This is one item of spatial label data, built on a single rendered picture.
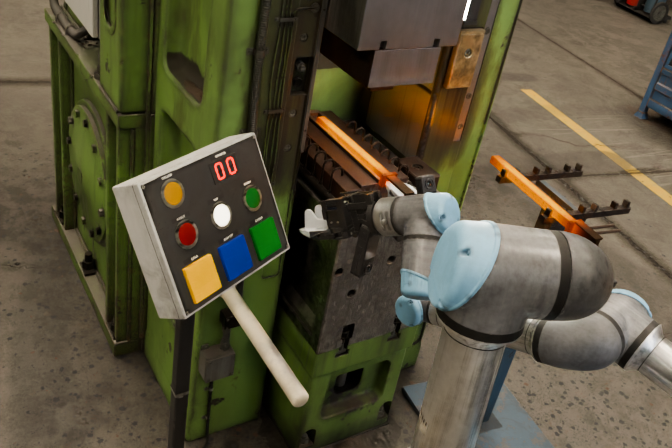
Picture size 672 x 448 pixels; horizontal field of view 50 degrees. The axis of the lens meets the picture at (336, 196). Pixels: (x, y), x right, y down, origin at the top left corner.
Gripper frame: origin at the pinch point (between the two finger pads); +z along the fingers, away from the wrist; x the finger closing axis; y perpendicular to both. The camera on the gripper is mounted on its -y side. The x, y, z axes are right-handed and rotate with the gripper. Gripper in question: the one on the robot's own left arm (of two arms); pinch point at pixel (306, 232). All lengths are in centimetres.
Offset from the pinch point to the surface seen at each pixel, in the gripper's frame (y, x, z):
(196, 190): 14.5, 16.9, 10.8
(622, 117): -42, -449, 63
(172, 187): 16.6, 22.9, 10.3
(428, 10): 41, -42, -16
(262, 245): -1.4, 3.1, 10.4
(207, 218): 8.4, 15.8, 10.9
